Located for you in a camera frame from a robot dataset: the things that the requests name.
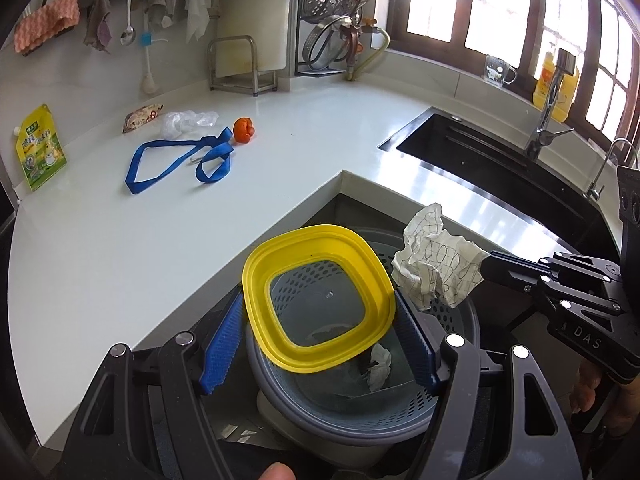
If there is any clear plastic bag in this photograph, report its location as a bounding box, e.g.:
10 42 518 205
159 109 220 140

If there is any pink sponge cloth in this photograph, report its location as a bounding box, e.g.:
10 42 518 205
13 0 81 54

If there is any printed glass mug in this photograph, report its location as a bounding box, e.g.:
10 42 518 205
482 54 517 86

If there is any chrome kitchen faucet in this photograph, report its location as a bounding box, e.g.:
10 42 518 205
524 49 576 161

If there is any yellow detergent bottle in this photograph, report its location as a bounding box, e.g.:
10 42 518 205
532 42 581 122

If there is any black lid rack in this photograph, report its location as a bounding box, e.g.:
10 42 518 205
294 0 366 77

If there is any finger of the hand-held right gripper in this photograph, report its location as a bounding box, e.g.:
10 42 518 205
482 266 626 321
482 251 621 286

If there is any yellow green spout pouch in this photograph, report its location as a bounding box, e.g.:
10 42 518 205
11 104 68 192

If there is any person's left hand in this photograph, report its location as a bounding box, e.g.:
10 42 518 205
260 462 297 480

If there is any white bottle brush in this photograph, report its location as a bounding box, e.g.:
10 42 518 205
140 15 162 95

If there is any white cutting board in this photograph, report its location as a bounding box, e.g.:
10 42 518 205
215 0 293 73

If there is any grey rag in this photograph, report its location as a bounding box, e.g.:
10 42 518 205
83 0 112 53
145 0 182 30

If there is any gas valve with yellow hose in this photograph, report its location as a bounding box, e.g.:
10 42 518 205
345 17 392 82

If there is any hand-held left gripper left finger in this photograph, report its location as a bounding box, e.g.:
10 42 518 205
62 287 251 480

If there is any blue strap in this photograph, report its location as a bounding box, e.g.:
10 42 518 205
125 127 235 194

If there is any person's right hand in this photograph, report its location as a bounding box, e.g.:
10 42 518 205
569 360 608 413

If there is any yellow plastic lid ring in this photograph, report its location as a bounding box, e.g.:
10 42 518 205
242 225 397 373

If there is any brown snack wrapper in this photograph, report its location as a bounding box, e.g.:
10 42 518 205
122 102 165 134

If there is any grey colander basket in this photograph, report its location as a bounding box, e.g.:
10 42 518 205
245 227 482 441

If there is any small orange fruit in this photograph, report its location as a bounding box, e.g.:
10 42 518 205
233 116 257 145

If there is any purple cloth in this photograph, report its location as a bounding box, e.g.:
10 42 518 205
97 15 114 54

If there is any steel ladle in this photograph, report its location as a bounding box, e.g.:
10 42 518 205
120 0 138 46

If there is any small chrome faucet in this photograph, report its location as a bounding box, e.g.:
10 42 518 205
585 137 640 201

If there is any white cloth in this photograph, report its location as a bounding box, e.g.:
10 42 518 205
185 0 212 43

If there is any black kitchen sink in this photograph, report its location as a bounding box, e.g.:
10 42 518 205
378 106 621 261

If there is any metal cutting board rack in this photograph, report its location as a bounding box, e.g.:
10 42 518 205
207 35 278 96

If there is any glass pot lid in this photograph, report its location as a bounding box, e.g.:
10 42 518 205
302 15 361 70

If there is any white tissue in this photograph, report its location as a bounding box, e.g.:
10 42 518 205
366 344 393 390

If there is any checked paper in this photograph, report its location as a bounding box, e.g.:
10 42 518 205
391 203 492 311

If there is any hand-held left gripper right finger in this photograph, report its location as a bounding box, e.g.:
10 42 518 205
395 290 586 480

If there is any brown framed window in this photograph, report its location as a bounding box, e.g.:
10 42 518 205
387 0 640 136

